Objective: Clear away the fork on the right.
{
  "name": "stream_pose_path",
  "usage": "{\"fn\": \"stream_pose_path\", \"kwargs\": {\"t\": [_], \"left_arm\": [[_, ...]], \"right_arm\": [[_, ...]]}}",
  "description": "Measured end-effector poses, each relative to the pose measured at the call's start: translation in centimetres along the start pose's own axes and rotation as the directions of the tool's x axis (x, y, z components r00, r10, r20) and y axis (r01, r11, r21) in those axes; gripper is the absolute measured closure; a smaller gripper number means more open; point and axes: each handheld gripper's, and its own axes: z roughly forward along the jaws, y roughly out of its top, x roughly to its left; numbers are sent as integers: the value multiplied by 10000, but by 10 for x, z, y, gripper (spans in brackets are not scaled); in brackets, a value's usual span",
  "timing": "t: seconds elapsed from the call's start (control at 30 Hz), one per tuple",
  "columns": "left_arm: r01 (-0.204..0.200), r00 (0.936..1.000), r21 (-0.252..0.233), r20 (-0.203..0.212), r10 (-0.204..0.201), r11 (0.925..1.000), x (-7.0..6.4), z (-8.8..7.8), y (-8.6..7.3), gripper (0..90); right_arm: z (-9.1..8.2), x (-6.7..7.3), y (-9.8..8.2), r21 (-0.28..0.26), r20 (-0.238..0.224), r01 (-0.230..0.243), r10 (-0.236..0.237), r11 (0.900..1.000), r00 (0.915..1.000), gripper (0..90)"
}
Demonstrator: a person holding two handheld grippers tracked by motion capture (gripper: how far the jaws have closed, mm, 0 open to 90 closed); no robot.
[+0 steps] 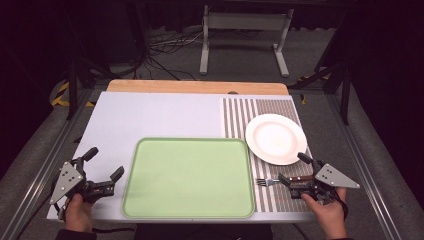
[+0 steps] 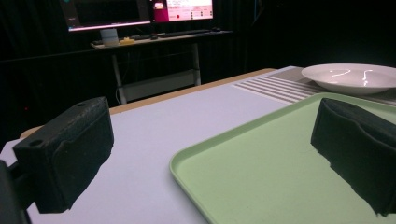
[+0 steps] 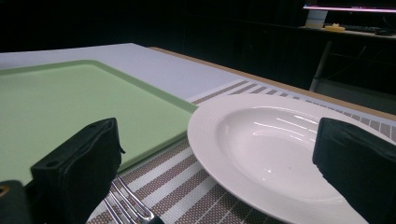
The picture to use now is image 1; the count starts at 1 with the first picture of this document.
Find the striped placemat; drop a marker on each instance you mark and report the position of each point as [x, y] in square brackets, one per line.
[238, 116]

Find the white round plate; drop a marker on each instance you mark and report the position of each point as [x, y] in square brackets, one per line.
[275, 138]

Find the person's left hand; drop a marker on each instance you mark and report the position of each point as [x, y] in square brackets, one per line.
[79, 215]

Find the black tripod stand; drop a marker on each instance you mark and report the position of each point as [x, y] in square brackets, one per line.
[75, 76]
[338, 76]

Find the yellow black hazard tape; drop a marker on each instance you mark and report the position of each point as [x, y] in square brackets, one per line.
[60, 96]

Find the grey metal stand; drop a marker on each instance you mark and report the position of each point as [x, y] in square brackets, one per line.
[245, 21]

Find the aluminium frame rail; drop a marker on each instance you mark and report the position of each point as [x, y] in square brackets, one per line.
[363, 166]
[40, 170]

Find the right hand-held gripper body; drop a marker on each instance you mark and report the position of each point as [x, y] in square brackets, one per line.
[333, 178]

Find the white table board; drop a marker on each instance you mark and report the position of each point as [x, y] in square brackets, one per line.
[160, 113]

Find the wooden table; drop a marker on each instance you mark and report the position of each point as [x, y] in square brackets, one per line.
[196, 86]

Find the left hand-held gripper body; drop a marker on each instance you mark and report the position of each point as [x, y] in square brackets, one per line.
[68, 180]

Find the green plastic tray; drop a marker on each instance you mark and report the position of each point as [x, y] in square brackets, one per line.
[188, 178]

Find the person's right hand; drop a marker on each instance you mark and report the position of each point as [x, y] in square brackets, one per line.
[331, 216]

